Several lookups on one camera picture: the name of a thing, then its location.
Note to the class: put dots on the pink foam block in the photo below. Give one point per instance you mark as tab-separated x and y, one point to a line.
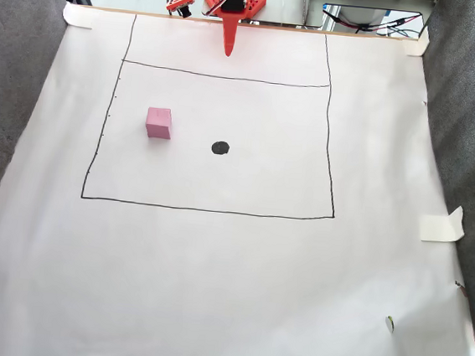
158	123

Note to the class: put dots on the black dot mark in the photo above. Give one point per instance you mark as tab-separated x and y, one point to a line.
220	147

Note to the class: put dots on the white cylinder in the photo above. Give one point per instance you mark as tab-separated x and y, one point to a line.
358	15

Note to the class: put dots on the white masking tape piece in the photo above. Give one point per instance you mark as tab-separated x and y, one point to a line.
78	15
416	46
439	229

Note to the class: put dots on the white paper sheet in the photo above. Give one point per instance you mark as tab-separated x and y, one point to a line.
228	269

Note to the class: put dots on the small round white sticker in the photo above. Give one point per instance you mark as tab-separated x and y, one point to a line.
389	324

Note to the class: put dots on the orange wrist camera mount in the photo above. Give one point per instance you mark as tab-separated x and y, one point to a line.
180	2

